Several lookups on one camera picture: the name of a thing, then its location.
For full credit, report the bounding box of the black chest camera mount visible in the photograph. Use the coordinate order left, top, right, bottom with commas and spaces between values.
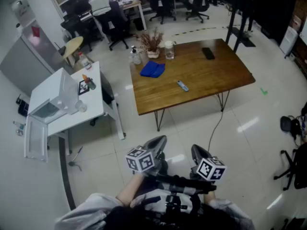
148, 173, 216, 210

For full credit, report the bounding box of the blue cloth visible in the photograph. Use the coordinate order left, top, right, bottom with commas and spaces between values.
140, 60, 166, 78

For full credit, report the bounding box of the clear pump bottle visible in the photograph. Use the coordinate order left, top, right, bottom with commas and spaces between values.
130, 45, 142, 65

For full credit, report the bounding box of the black phone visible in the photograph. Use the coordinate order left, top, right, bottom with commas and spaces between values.
201, 47, 215, 60

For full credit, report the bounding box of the glass jar with white lid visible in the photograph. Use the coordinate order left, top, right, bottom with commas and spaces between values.
164, 40, 175, 61

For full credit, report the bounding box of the plastic bottle with red cap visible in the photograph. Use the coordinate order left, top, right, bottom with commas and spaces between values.
78, 51, 93, 71

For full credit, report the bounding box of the white office desk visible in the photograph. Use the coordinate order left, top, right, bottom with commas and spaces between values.
79, 0, 147, 44

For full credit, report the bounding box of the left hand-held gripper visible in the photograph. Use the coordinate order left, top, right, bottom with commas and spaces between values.
125, 135, 168, 177

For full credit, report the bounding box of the grey floor socket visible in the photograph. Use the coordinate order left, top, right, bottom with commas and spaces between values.
69, 161, 82, 172

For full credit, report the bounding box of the wooden table with metal legs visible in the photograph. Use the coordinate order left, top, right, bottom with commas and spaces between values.
129, 38, 256, 132

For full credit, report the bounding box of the yellow black striped floor tape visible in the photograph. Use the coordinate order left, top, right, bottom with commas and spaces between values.
172, 26, 227, 37

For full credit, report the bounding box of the white air purifier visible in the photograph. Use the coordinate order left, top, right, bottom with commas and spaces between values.
279, 25, 299, 56

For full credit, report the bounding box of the black floor equipment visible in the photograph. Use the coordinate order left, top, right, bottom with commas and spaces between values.
15, 94, 29, 116

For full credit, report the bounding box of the black waste bin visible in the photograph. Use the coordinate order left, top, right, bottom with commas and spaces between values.
133, 17, 146, 31

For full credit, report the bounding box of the white microwave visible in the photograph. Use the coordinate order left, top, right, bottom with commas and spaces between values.
24, 67, 80, 163

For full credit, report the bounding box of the black framed card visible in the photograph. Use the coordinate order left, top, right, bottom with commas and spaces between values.
78, 80, 91, 96

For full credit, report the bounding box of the dried plant in pot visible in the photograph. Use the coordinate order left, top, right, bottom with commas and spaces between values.
138, 27, 165, 59

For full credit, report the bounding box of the person's right forearm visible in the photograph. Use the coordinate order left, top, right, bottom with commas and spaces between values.
203, 189, 216, 205

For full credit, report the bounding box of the white table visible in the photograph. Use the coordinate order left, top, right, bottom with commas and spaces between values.
28, 61, 127, 157

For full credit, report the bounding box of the black metal stand frame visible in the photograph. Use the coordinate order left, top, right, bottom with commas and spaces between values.
225, 0, 256, 54

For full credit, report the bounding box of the dark bottle with orange cap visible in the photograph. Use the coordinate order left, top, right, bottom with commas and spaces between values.
82, 74, 97, 91

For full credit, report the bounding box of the small clear floor bottle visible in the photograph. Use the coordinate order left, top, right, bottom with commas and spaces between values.
13, 120, 26, 136

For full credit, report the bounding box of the round wooden stool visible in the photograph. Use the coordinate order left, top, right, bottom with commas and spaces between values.
62, 36, 84, 67

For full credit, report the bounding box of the clear glass cup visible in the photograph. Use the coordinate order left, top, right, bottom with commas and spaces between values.
75, 100, 87, 112

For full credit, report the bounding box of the person's grey shirt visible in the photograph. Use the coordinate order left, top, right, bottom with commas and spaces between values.
55, 188, 255, 230

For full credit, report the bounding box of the person's left forearm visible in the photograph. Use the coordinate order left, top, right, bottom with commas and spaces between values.
116, 172, 146, 207

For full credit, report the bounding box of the black bag with cables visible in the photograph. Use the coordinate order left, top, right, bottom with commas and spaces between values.
280, 115, 303, 141

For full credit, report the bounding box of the grey metal cabinet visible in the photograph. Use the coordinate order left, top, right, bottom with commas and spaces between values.
0, 20, 65, 98

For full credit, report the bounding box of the grey floor cable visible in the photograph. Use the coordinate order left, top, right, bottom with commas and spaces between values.
207, 110, 225, 153

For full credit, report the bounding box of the black low cabinet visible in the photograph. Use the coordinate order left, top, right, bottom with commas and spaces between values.
99, 70, 116, 105

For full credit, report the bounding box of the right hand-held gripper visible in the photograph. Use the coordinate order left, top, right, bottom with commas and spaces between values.
190, 144, 228, 182

